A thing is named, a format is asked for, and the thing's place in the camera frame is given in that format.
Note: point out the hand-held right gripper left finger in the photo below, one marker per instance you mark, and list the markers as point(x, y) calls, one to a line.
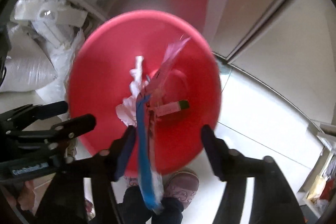
point(124, 155)

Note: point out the white plastic bag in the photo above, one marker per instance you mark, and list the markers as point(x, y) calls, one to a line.
point(26, 74)

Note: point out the small black-topped box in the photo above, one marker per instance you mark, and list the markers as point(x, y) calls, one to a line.
point(172, 107)

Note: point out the blue plastic packet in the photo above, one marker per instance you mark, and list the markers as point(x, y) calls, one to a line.
point(143, 148)

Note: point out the person's leg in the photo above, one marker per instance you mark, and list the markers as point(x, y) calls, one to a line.
point(170, 212)
point(136, 204)

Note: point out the white tissue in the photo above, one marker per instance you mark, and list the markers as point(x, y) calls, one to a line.
point(128, 108)

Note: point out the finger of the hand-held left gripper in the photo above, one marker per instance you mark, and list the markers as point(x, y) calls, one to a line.
point(52, 108)
point(78, 123)

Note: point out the person's left leg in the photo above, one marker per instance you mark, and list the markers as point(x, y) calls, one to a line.
point(136, 204)

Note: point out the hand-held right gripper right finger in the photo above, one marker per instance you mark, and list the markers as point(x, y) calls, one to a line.
point(210, 150)

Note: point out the beige cabinet door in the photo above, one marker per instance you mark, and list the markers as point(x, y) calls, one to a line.
point(288, 69)
point(262, 3)

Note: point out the pink patterned slipper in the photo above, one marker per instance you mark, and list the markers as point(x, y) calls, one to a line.
point(181, 187)
point(131, 182)

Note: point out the white plastic packaging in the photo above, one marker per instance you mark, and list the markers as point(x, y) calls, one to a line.
point(65, 18)

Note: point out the person's right leg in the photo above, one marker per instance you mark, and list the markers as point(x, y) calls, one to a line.
point(170, 212)

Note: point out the red plastic basin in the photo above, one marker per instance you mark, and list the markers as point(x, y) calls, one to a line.
point(105, 69)

